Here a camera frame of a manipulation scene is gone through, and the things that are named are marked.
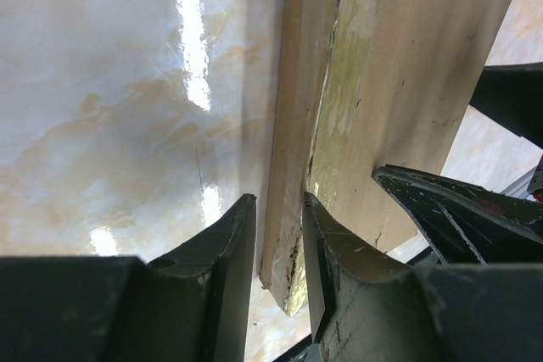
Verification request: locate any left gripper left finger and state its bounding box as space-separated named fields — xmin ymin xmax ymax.
xmin=1 ymin=194 xmax=256 ymax=361

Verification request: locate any brown cardboard express box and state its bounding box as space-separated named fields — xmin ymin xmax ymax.
xmin=260 ymin=0 xmax=512 ymax=316

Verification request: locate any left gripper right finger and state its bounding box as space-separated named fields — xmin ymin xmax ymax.
xmin=303 ymin=194 xmax=542 ymax=361

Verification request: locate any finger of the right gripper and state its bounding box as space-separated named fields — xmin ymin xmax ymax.
xmin=372 ymin=164 xmax=542 ymax=265
xmin=470 ymin=62 xmax=543 ymax=147

